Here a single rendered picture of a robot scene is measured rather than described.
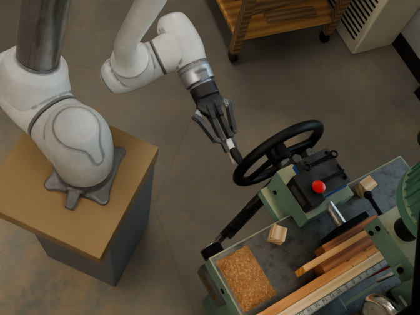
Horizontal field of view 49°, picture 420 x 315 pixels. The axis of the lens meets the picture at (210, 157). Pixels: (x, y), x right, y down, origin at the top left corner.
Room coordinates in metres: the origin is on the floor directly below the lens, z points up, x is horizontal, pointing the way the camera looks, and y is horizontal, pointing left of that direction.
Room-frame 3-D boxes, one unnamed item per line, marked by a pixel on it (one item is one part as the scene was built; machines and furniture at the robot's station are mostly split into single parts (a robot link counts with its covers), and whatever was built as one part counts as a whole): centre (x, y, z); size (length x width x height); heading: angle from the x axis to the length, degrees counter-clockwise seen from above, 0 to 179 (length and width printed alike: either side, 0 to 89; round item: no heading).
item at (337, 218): (0.48, -0.32, 0.95); 0.09 x 0.07 x 0.09; 136
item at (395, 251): (0.42, -0.44, 1.03); 0.14 x 0.07 x 0.09; 46
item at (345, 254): (0.43, -0.39, 0.92); 0.23 x 0.02 x 0.04; 136
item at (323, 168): (0.54, -0.25, 0.99); 0.13 x 0.11 x 0.06; 136
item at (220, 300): (0.35, -0.14, 0.58); 0.12 x 0.08 x 0.08; 46
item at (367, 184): (0.60, -0.39, 0.92); 0.04 x 0.03 x 0.04; 144
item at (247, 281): (0.29, -0.16, 0.91); 0.12 x 0.09 x 0.03; 46
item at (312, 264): (0.41, -0.34, 0.93); 0.22 x 0.01 x 0.06; 136
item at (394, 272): (0.36, -0.44, 1.00); 0.02 x 0.02 x 0.10; 46
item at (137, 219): (0.50, 0.32, 0.30); 0.30 x 0.30 x 0.60; 84
